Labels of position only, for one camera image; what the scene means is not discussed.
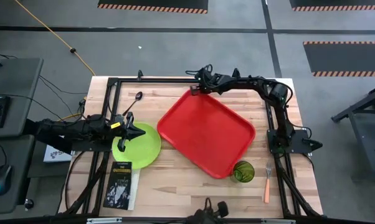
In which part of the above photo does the lime green plate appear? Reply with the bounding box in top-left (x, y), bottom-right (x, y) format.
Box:
top-left (112, 121), bottom-right (162, 170)

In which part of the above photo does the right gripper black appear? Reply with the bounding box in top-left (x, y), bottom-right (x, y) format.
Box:
top-left (189, 73), bottom-right (237, 96)

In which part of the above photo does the white printed box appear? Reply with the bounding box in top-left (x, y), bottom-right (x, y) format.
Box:
top-left (43, 144), bottom-right (74, 164)

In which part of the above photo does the black aluminium table frame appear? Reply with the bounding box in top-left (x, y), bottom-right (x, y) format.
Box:
top-left (59, 70), bottom-right (324, 218)

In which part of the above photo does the grey desk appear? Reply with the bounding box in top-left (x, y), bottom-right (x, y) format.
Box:
top-left (0, 134), bottom-right (36, 215)
top-left (0, 57), bottom-right (44, 139)

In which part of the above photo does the thin black cable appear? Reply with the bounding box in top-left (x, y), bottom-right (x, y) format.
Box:
top-left (37, 75), bottom-right (88, 95)

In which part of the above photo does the green glass cup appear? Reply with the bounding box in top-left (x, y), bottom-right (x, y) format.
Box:
top-left (232, 160), bottom-right (255, 184)

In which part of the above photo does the black leader arm handle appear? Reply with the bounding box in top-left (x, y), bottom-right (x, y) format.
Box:
top-left (187, 197), bottom-right (230, 224)

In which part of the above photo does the yellow extension cable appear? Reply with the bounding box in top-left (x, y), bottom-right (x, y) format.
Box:
top-left (13, 0), bottom-right (97, 77)

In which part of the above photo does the black metal stand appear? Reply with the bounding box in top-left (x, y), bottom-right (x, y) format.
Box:
top-left (330, 81), bottom-right (375, 175)

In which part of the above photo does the silver metal bracket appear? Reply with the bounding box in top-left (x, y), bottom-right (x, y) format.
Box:
top-left (87, 217), bottom-right (123, 224)
top-left (260, 218), bottom-right (297, 224)

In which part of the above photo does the black paperback book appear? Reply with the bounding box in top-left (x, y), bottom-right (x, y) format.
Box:
top-left (102, 161), bottom-right (141, 211)

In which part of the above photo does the fork with orange handle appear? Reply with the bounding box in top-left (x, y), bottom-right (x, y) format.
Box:
top-left (263, 161), bottom-right (273, 204)

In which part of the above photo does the black computer mouse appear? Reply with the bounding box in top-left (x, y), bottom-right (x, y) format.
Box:
top-left (0, 164), bottom-right (13, 197)

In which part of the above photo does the black hazard-striped floor mat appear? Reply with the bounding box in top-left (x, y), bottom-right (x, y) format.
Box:
top-left (289, 0), bottom-right (375, 12)
top-left (302, 40), bottom-right (375, 78)
top-left (97, 0), bottom-right (209, 15)

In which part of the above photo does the red plastic tray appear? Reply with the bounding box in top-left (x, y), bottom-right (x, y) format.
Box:
top-left (156, 89), bottom-right (257, 180)

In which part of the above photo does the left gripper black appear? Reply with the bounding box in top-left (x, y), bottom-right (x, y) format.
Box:
top-left (112, 111), bottom-right (146, 153)

